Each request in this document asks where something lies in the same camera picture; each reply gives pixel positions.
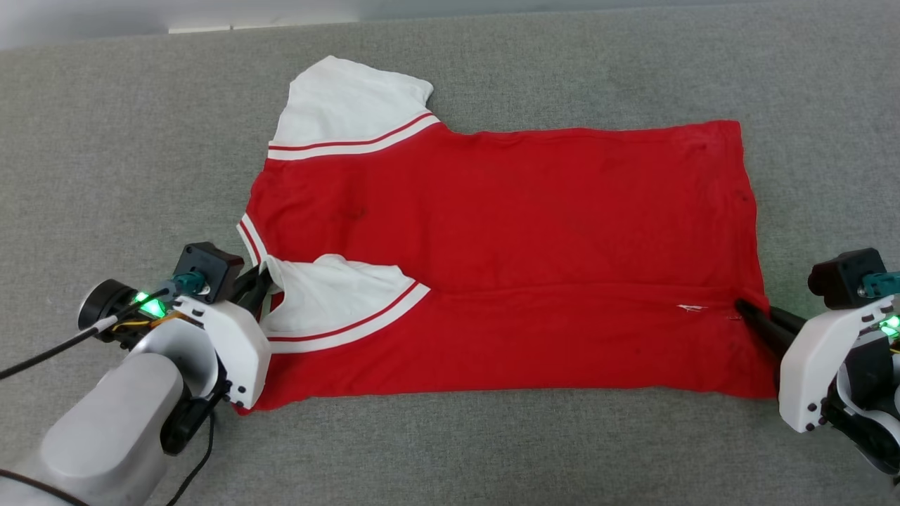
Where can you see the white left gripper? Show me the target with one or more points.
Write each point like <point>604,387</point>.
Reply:
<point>232,344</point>

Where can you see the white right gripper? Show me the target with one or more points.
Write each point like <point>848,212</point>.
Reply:
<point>808,372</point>

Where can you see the red and white shirt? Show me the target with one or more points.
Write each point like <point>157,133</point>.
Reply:
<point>527,232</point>

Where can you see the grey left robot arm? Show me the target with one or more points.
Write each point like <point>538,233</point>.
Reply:
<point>105,429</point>

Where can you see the grey fabric sofa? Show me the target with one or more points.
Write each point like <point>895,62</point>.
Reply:
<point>492,450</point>

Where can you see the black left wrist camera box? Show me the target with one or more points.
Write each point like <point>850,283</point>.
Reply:
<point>207,266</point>

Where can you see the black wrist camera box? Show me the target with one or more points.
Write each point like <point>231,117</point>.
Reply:
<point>207,266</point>
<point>844,277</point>

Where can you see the teal left camera plug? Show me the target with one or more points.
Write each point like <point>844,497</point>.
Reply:
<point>190,284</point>

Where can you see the teal camera plug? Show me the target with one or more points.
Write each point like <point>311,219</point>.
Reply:
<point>882,284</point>
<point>190,284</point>

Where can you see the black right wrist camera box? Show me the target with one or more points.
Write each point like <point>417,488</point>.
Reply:
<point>844,277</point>

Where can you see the teal right camera plug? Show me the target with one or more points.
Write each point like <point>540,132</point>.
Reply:
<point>882,284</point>

